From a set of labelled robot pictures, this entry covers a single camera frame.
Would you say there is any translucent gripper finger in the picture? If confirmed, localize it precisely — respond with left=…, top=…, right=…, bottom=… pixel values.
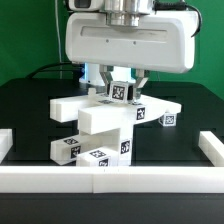
left=99, top=65, right=114, bottom=93
left=127, top=69, right=148, bottom=100

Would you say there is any white hanging cable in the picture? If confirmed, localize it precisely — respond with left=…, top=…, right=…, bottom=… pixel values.
left=54, top=0, right=64, bottom=80

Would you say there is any black cable on table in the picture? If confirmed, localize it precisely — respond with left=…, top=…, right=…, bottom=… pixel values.
left=25, top=60, right=84, bottom=80

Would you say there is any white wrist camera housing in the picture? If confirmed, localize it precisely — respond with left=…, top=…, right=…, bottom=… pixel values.
left=69, top=0, right=103, bottom=11

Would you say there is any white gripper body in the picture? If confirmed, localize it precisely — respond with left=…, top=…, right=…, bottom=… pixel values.
left=66, top=11, right=197, bottom=73

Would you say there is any white tagged cube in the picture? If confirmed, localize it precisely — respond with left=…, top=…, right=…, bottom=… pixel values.
left=159, top=113, right=177, bottom=127
left=109, top=81, right=129, bottom=103

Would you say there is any white front fence rail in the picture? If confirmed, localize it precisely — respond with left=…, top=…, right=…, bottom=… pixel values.
left=0, top=166, right=224, bottom=193

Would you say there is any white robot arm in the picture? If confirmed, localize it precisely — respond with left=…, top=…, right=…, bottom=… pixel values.
left=65, top=0, right=202, bottom=102

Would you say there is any white chair back part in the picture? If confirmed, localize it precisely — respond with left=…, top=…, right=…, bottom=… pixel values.
left=50, top=94, right=181, bottom=135

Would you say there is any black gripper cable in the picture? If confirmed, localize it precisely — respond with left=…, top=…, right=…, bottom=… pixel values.
left=154, top=0, right=204, bottom=38

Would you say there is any white left fence rail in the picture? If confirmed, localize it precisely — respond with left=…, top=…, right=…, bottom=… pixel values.
left=0, top=129, right=13, bottom=163

